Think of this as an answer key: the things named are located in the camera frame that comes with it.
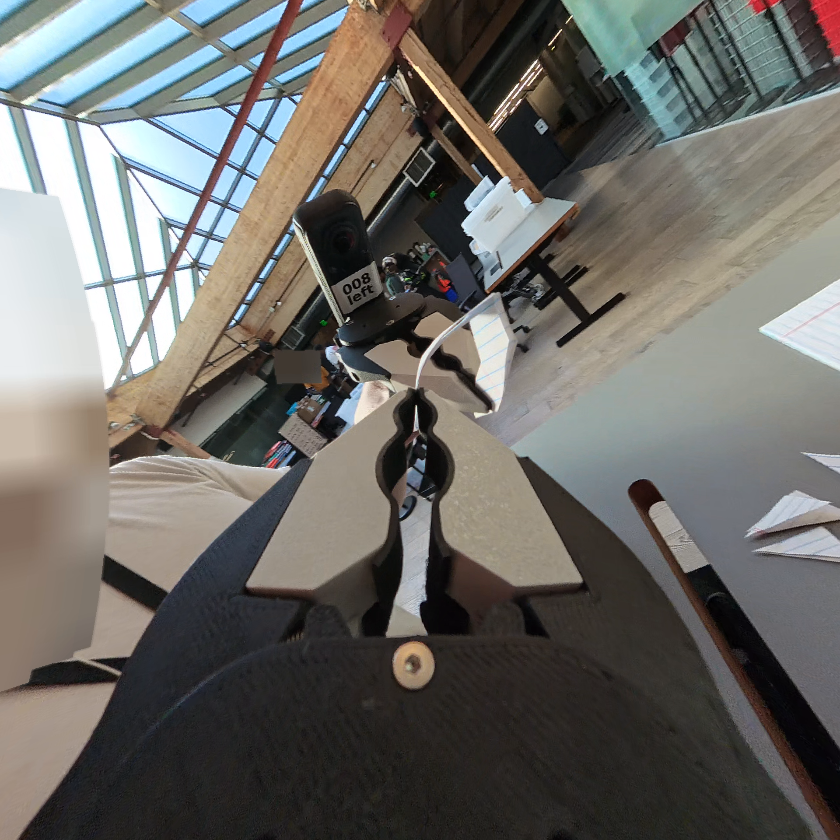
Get lined writing pad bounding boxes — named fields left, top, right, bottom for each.
left=759, top=279, right=840, bottom=379

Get white-topped table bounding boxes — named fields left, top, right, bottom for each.
left=482, top=197, right=624, bottom=349

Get black lanyard strap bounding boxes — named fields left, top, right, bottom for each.
left=26, top=556, right=169, bottom=688

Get lined paper piece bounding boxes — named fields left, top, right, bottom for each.
left=410, top=293, right=517, bottom=447

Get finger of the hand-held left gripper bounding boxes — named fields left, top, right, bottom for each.
left=419, top=367, right=493, bottom=416
left=364, top=319, right=476, bottom=380

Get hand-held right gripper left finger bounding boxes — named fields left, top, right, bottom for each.
left=246, top=387, right=417, bottom=636

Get person's left hand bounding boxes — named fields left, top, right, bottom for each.
left=357, top=381, right=396, bottom=427

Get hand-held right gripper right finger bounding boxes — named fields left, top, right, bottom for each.
left=417, top=386, right=585, bottom=636

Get folded lined paper strip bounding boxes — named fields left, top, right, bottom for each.
left=745, top=489, right=840, bottom=563

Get stack of red bins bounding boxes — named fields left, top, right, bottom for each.
left=748, top=0, right=840, bottom=40

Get glass skylight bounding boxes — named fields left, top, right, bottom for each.
left=0, top=0, right=395, bottom=395

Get white boxes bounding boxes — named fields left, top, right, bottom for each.
left=461, top=176, right=546, bottom=277

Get stack of grey bins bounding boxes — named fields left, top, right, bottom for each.
left=646, top=7, right=811, bottom=132

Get red pipe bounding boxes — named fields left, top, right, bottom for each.
left=112, top=0, right=306, bottom=395

